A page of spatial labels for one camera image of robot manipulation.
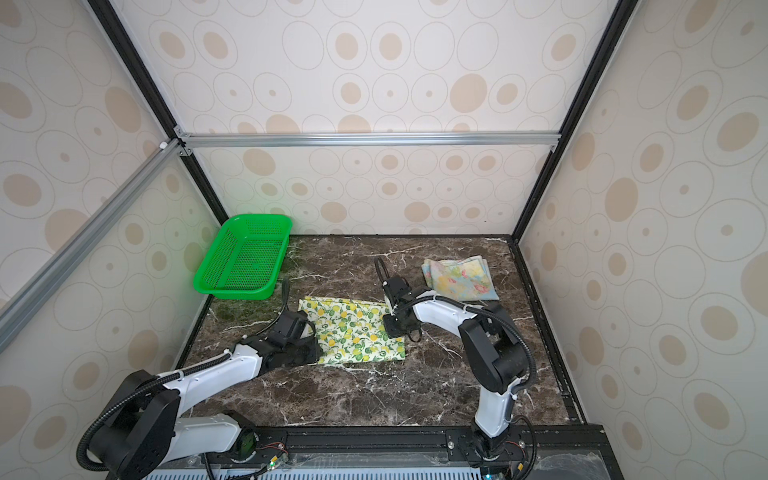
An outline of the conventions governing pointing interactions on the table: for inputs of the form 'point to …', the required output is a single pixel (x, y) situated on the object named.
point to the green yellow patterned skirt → (351, 330)
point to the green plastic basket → (245, 258)
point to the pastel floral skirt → (465, 277)
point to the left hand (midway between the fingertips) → (330, 347)
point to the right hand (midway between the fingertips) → (395, 329)
